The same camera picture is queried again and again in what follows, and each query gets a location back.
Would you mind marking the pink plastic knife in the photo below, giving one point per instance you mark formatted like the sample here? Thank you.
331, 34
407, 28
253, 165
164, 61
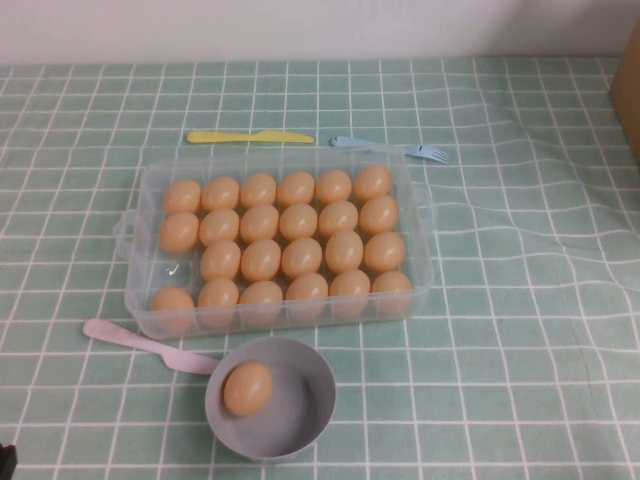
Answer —
150, 347

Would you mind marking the green white checked tablecloth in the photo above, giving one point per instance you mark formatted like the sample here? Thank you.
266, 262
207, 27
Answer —
500, 350

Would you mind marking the grey round bowl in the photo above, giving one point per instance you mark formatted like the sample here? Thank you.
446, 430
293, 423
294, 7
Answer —
300, 400

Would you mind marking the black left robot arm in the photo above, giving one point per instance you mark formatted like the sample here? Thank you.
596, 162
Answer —
7, 462

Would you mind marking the clear plastic egg box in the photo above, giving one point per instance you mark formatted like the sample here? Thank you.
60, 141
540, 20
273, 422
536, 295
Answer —
175, 267

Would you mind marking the blue plastic fork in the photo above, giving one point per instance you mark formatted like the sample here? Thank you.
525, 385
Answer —
370, 145

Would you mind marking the brown egg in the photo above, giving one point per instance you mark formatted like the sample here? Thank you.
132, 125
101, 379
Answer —
307, 292
219, 226
391, 292
373, 181
258, 190
298, 222
220, 193
173, 307
180, 231
247, 389
338, 218
344, 251
261, 259
218, 296
182, 196
259, 223
296, 188
333, 186
260, 300
220, 260
350, 289
301, 257
384, 251
379, 214

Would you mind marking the yellow plastic knife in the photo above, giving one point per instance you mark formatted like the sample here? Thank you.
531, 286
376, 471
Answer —
240, 137

